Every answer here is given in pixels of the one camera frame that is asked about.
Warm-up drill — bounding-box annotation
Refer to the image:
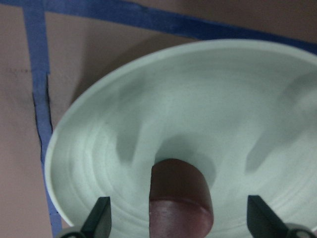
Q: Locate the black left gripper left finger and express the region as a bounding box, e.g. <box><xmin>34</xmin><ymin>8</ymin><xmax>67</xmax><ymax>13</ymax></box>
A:
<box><xmin>59</xmin><ymin>197</ymin><xmax>111</xmax><ymax>238</ymax></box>

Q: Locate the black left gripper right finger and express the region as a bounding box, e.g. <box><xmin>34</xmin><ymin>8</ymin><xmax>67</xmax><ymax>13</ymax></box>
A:
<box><xmin>247</xmin><ymin>195</ymin><xmax>316</xmax><ymax>238</ymax></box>

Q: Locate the brown steamed bun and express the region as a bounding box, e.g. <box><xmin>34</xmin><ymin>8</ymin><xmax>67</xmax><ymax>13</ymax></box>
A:
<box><xmin>149</xmin><ymin>159</ymin><xmax>214</xmax><ymax>238</ymax></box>

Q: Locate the pale green round plate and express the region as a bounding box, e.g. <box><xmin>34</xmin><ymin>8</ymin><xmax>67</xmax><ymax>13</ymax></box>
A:
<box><xmin>45</xmin><ymin>40</ymin><xmax>317</xmax><ymax>238</ymax></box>

